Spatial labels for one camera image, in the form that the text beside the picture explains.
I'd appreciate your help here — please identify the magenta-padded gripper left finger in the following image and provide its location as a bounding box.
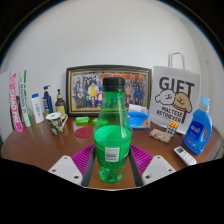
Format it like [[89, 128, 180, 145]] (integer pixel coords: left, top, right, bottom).
[[48, 143, 98, 188]]

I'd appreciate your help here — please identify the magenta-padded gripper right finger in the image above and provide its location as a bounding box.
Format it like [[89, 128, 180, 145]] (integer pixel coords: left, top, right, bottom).
[[128, 143, 177, 187]]

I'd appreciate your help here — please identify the green plastic drink bottle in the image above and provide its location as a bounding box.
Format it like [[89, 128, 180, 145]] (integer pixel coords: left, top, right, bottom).
[[93, 76, 133, 184]]

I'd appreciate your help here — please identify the white remote control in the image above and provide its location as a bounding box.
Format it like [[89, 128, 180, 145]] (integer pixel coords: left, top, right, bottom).
[[173, 145, 198, 167]]

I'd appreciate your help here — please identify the small patterned pouch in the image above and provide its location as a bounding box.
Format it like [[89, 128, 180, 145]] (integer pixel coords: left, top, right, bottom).
[[148, 128, 172, 144]]

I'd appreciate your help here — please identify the flat round red coaster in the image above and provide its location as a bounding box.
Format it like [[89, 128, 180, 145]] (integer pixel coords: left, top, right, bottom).
[[74, 126, 94, 139]]

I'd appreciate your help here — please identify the colourful puzzle cube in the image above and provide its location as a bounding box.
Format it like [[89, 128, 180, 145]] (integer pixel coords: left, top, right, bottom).
[[165, 121, 180, 138]]

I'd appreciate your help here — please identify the floral patterned mug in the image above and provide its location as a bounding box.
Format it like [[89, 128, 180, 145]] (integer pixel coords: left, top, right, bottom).
[[45, 111, 69, 136]]

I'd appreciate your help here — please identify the small green packet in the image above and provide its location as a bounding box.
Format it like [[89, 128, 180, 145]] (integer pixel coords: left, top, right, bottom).
[[74, 115, 91, 125], [91, 117, 110, 127]]

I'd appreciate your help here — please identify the blue tissue box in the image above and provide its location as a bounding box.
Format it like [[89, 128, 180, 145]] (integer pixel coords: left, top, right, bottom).
[[127, 103, 152, 130]]

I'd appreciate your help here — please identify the blue detergent bottle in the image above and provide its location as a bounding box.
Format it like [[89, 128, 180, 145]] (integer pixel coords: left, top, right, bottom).
[[182, 96, 214, 156]]

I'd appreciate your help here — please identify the dark yellow-labelled pump bottle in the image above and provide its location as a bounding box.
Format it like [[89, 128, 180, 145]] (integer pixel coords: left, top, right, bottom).
[[54, 88, 67, 116]]

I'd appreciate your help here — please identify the white blue-capped bottle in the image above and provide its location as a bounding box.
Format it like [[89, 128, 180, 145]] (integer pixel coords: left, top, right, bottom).
[[31, 93, 45, 125]]

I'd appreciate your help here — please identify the dark blue pump bottle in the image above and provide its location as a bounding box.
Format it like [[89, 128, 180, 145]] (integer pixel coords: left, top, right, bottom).
[[42, 84, 54, 116]]

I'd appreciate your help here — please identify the white paper gift bag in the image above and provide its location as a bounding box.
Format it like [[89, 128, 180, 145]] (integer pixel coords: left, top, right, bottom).
[[148, 50, 202, 135]]

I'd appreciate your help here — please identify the long white green-lettered box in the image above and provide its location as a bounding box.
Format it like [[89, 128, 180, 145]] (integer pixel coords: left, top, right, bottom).
[[18, 69, 33, 128]]

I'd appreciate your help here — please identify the framed group photo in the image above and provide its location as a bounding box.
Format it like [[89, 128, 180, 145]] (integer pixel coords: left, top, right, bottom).
[[65, 64, 153, 117]]

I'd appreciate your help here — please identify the long white pink-lettered box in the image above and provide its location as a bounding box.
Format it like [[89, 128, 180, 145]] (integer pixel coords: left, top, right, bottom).
[[8, 72, 25, 134]]

